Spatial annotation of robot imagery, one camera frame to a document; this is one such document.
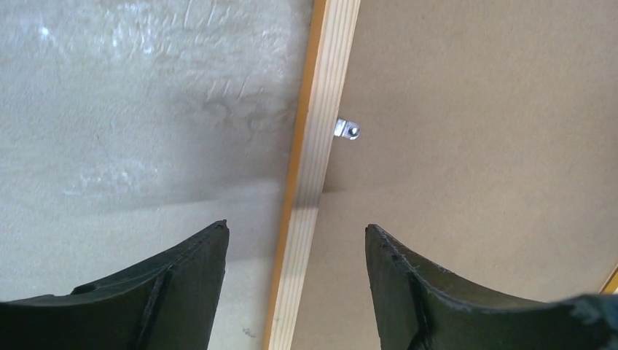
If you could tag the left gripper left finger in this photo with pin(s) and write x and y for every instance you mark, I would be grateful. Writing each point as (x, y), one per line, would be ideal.
(167, 301)

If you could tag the brown backing board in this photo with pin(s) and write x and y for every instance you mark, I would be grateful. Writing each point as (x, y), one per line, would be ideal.
(488, 145)

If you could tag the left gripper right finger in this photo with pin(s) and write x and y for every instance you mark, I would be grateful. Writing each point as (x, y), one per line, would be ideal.
(421, 305)

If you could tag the orange wooden picture frame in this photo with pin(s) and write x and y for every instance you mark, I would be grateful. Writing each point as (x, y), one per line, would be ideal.
(331, 40)

